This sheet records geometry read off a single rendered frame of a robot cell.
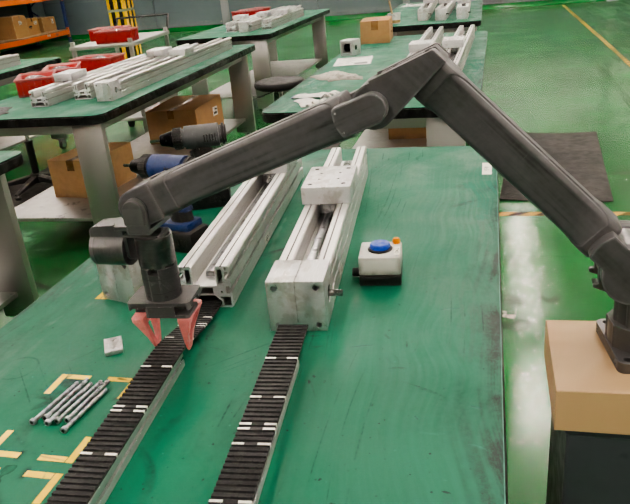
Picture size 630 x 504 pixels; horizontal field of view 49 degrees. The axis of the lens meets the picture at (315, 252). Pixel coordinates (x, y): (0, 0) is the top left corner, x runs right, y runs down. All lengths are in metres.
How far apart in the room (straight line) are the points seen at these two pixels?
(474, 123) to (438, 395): 0.39
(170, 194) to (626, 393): 0.66
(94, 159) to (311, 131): 2.76
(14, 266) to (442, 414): 2.29
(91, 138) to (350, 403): 2.76
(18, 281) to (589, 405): 2.47
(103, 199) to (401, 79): 2.92
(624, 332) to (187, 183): 0.62
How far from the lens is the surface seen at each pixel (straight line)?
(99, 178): 3.64
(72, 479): 0.93
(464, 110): 0.88
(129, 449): 0.98
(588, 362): 1.00
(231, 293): 1.29
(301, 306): 1.17
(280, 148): 0.93
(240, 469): 0.87
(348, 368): 1.08
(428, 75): 0.86
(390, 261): 1.30
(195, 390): 1.09
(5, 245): 3.00
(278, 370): 1.04
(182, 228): 1.57
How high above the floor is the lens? 1.37
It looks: 23 degrees down
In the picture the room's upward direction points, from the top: 6 degrees counter-clockwise
